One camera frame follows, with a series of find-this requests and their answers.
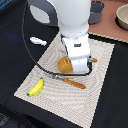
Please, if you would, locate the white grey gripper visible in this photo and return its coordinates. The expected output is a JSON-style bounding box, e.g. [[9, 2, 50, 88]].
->
[[62, 35, 91, 74]]

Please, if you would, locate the golden bread loaf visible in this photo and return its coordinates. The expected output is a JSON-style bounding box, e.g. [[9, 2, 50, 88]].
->
[[58, 57, 73, 73]]

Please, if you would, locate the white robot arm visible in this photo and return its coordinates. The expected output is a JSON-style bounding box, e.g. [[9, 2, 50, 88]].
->
[[27, 0, 91, 74]]

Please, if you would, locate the beige woven placemat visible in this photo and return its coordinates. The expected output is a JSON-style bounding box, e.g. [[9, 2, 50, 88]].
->
[[14, 39, 114, 128]]

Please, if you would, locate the yellow banana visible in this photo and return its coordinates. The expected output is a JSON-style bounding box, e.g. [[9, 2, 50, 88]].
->
[[27, 78, 44, 96]]

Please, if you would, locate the large grey pot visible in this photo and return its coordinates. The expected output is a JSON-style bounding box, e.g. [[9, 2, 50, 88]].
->
[[88, 0, 104, 24]]

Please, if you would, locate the pink wooden board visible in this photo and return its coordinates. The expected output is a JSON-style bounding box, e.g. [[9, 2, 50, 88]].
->
[[88, 0, 128, 43]]

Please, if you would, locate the white toy fish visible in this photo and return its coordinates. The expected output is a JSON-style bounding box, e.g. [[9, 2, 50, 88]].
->
[[30, 37, 47, 46]]

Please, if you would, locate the beige bowl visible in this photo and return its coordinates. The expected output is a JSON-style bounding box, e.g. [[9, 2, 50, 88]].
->
[[116, 4, 128, 30]]

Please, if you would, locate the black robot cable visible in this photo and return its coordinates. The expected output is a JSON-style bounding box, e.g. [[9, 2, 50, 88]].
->
[[21, 0, 94, 78]]

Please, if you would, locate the fork with wooden handle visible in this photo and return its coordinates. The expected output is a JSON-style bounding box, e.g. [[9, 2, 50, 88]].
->
[[48, 74, 86, 89]]

